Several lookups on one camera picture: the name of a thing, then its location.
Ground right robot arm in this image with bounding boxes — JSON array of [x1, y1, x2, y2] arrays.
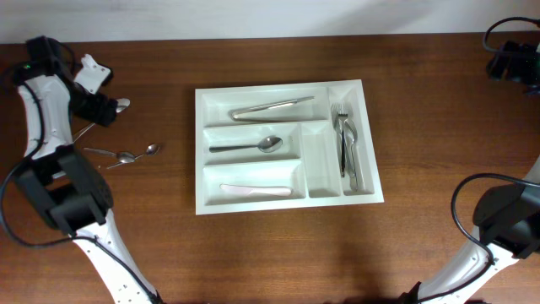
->
[[398, 161, 539, 303]]

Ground white plastic cutlery tray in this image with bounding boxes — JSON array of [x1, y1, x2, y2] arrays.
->
[[195, 79, 384, 215]]

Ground large steel spoon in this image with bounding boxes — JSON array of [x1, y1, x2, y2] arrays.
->
[[209, 136, 283, 153], [73, 98, 131, 142]]

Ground steel fork dark handle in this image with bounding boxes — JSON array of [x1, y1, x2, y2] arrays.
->
[[340, 104, 348, 177]]

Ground steel tongs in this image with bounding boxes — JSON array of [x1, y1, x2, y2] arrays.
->
[[229, 96, 315, 121]]

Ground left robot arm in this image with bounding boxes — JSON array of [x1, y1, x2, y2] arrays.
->
[[5, 36, 162, 303]]

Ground white plastic knife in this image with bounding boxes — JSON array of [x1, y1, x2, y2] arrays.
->
[[219, 184, 293, 197]]

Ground small steel teaspoon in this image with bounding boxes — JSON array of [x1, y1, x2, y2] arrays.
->
[[108, 144, 160, 169], [84, 147, 135, 164]]

